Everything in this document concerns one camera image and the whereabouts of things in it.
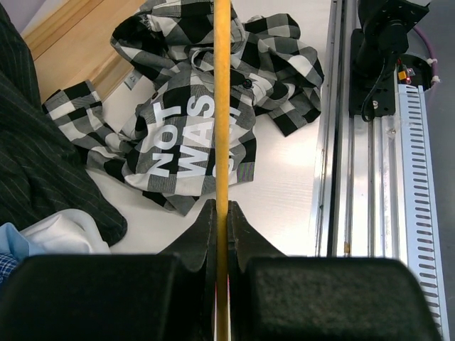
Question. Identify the white slotted cable duct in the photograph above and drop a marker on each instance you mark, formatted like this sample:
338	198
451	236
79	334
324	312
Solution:
423	243

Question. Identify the black pinstripe shirt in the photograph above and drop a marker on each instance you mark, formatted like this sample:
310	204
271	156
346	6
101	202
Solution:
41	171

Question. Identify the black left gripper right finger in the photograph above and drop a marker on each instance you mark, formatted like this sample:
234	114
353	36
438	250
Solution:
244	241

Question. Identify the black white checkered shirt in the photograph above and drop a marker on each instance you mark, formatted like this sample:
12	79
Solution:
166	149

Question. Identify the white plastic laundry basket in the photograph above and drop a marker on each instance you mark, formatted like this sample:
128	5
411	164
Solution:
90	230

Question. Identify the blue plaid shirt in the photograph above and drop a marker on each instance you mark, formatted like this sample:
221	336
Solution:
8	264

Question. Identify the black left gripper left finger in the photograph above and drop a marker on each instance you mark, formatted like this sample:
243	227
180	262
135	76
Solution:
193	245

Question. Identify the light blue shirt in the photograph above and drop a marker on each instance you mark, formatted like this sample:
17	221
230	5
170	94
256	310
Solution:
12	242

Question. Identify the wooden clothes rack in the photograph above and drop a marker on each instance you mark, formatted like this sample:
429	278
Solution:
71	44

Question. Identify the aluminium rail base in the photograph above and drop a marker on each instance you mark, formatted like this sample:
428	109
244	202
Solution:
358	205

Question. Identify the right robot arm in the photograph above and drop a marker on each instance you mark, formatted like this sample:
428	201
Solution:
375	50

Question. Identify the hanger of checkered shirt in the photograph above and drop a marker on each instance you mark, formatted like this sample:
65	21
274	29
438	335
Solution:
222	45

